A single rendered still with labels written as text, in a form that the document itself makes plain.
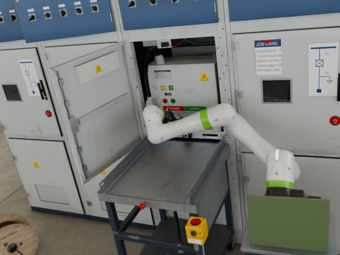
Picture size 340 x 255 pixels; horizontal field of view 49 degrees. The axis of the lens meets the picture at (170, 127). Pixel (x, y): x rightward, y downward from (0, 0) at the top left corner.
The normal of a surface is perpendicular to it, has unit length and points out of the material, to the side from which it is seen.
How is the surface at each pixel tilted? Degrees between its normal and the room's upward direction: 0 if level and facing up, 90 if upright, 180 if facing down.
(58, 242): 0
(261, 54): 90
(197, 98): 90
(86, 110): 90
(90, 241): 0
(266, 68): 90
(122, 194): 0
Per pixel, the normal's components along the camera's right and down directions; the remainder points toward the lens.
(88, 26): -0.11, 0.42
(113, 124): 0.82, 0.12
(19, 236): 0.61, 0.24
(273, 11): -0.38, 0.43
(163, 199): -0.14, -0.90
